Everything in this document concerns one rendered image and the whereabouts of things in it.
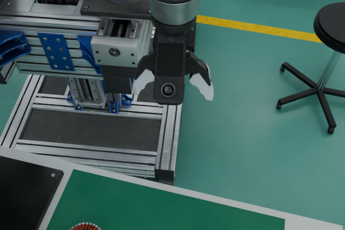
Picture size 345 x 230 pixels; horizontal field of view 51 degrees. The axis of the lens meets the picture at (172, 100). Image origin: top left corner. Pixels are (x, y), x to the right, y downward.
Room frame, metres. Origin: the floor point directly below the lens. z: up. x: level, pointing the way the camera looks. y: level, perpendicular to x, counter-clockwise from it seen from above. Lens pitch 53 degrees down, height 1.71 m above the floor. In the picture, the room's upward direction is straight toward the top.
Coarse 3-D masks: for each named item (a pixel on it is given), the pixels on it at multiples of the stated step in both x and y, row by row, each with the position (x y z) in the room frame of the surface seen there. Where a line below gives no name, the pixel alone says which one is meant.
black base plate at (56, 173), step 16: (0, 160) 0.50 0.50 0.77; (16, 160) 0.50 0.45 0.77; (0, 176) 0.44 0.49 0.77; (16, 176) 0.44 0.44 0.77; (32, 176) 0.44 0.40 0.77; (48, 176) 0.44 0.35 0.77; (0, 192) 0.40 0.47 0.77; (16, 192) 0.40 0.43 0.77; (32, 192) 0.40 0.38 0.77; (48, 192) 0.40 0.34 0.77; (0, 208) 0.35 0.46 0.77; (16, 208) 0.35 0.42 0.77; (32, 208) 0.35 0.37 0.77; (0, 224) 0.31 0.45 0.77; (16, 224) 0.31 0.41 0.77; (32, 224) 0.31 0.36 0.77
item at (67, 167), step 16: (32, 160) 0.51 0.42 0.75; (48, 160) 0.51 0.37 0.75; (64, 176) 0.46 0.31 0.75; (112, 176) 0.46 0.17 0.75; (128, 176) 0.46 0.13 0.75; (176, 192) 0.41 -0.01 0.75; (192, 192) 0.41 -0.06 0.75; (48, 208) 0.36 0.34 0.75; (256, 208) 0.36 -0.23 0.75; (288, 224) 0.32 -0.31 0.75; (304, 224) 0.32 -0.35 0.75; (320, 224) 0.32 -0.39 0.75; (336, 224) 0.32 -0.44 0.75
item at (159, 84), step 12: (168, 36) 0.42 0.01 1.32; (180, 36) 0.42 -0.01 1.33; (156, 48) 0.41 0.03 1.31; (168, 48) 0.40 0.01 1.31; (180, 48) 0.40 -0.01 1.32; (156, 60) 0.39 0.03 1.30; (168, 60) 0.39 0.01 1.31; (180, 60) 0.39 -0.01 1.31; (156, 72) 0.37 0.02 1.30; (168, 72) 0.37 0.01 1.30; (180, 72) 0.37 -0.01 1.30; (156, 84) 0.35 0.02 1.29; (168, 84) 0.35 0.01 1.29; (180, 84) 0.35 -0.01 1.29; (156, 96) 0.34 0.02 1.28; (168, 96) 0.34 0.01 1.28; (180, 96) 0.34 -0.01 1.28
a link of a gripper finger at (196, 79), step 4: (208, 68) 0.46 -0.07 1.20; (192, 76) 0.42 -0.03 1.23; (196, 76) 0.41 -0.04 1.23; (200, 76) 0.41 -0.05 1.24; (192, 80) 0.42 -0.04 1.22; (196, 80) 0.41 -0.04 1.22; (200, 80) 0.41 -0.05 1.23; (192, 84) 0.42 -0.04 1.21; (196, 84) 0.41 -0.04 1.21; (200, 84) 0.41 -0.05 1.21; (204, 84) 0.41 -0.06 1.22; (212, 84) 0.43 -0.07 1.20; (200, 88) 0.41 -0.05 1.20; (204, 88) 0.41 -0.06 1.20; (208, 88) 0.41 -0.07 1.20; (212, 88) 0.42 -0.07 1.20; (200, 92) 0.41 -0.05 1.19; (204, 92) 0.41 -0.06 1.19; (208, 92) 0.41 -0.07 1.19; (212, 92) 0.42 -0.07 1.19; (204, 96) 0.41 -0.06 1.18; (208, 96) 0.41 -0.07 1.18; (212, 96) 0.42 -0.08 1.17; (208, 100) 0.42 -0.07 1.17; (212, 100) 0.42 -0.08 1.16
